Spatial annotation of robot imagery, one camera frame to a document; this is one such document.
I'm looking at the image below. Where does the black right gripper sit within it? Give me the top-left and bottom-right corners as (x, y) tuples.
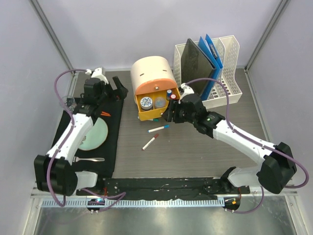
(162, 99), (197, 124)

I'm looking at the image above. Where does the clear jar with lid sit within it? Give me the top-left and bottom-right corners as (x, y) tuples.
(154, 97), (166, 109)

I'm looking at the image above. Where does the small blue cap bottle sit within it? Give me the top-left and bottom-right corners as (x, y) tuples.
(166, 89), (172, 100)

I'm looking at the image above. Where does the blue white round tin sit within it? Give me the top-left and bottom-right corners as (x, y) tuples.
(140, 96), (153, 111)

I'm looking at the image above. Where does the cream round drawer cabinet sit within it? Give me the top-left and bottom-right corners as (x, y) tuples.
(130, 56), (180, 121)

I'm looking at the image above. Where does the blue plastic folder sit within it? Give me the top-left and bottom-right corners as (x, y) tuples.
(198, 34), (223, 100)

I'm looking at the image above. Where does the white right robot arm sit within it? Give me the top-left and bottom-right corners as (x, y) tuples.
(161, 94), (297, 194)

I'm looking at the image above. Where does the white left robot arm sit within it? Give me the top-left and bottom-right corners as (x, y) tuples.
(34, 76), (128, 196)

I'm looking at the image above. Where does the white marker blue cap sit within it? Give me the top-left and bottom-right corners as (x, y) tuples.
(147, 125), (169, 133)

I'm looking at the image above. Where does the white marker red cap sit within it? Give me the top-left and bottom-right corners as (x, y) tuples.
(141, 134), (159, 151)

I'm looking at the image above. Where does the pale green plate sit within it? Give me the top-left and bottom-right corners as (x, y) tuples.
(78, 118), (109, 151)

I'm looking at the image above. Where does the clear glass cup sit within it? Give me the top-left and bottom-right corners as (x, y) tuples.
(61, 95), (77, 112)

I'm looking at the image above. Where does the black cloth mat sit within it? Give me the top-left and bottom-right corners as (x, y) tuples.
(43, 97), (124, 178)

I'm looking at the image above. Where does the metal spoon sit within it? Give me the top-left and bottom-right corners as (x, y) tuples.
(73, 157), (105, 163)

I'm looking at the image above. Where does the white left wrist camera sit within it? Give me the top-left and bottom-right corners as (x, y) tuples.
(85, 67), (109, 85)

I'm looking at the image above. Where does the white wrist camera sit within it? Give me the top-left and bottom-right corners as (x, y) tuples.
(85, 67), (109, 85)
(179, 83), (194, 100)

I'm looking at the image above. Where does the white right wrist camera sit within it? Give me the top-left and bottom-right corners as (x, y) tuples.
(179, 83), (194, 100)

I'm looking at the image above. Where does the black mounting rail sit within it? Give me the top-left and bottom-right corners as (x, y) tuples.
(89, 177), (250, 201)

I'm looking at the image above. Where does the white slotted cable duct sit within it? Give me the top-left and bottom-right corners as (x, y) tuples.
(41, 198), (225, 208)

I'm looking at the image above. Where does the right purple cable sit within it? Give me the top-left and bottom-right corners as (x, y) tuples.
(185, 78), (310, 213)

